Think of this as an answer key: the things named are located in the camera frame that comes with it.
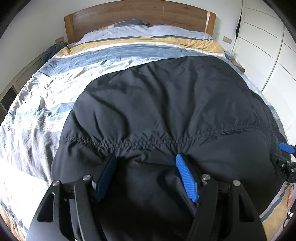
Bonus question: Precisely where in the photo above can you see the black puffer coat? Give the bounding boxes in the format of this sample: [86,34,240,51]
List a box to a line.
[51,56,285,240]

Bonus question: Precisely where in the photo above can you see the striped duvet cover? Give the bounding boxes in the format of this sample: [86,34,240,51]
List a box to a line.
[0,37,296,241]

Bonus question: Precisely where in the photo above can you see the wooden nightstand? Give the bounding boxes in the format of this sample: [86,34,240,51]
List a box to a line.
[229,58,245,73]

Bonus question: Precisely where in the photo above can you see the items on nightstand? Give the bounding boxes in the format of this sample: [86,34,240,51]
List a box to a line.
[225,51,237,60]

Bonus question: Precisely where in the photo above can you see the low white shelf unit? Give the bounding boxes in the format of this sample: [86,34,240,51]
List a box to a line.
[1,53,43,123]

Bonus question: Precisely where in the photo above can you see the light blue pillow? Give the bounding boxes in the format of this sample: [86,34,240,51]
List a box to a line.
[75,25,213,45]

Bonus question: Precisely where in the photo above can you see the teal cloth on shelf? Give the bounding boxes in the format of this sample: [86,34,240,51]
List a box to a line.
[40,42,68,66]

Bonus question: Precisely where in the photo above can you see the wooden headboard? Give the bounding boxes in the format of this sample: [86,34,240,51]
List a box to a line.
[64,1,216,44]

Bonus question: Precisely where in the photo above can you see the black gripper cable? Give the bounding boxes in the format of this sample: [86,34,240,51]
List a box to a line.
[282,208,293,232]

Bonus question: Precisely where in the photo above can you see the beige wall switch right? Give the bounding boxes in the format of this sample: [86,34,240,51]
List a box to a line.
[222,36,232,44]

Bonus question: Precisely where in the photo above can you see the beige wall switch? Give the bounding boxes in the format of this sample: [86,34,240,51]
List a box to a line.
[222,36,232,44]
[55,36,64,43]

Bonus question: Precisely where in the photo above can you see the beige wall switch left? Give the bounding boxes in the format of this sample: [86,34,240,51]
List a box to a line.
[55,36,64,43]

